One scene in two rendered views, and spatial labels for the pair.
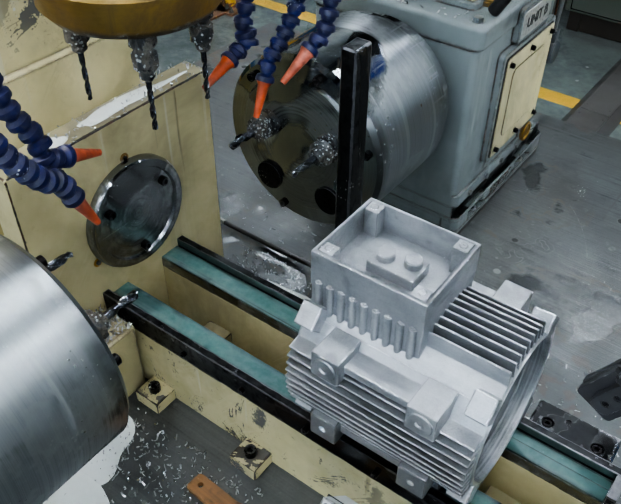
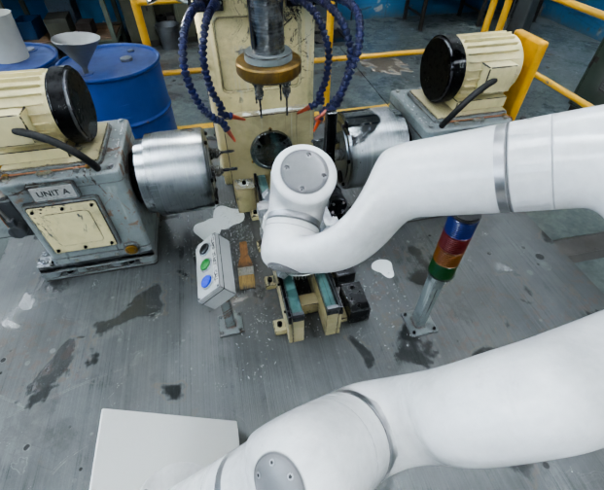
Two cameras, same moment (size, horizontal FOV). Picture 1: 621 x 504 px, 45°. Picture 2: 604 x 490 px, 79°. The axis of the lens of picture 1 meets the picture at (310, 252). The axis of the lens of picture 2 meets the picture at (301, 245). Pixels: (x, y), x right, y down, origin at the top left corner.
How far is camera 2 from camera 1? 0.60 m
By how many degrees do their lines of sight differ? 30
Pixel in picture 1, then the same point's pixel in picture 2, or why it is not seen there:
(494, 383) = not seen: hidden behind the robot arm
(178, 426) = (254, 227)
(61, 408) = (187, 183)
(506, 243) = (424, 234)
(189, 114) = (302, 123)
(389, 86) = (371, 139)
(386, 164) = (355, 168)
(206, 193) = not seen: hidden behind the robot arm
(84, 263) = (247, 159)
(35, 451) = (176, 190)
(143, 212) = (273, 152)
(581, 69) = not seen: outside the picture
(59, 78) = (268, 96)
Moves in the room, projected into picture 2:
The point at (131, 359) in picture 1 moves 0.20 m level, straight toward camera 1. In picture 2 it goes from (252, 198) to (225, 235)
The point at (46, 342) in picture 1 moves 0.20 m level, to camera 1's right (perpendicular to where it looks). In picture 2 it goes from (190, 162) to (239, 192)
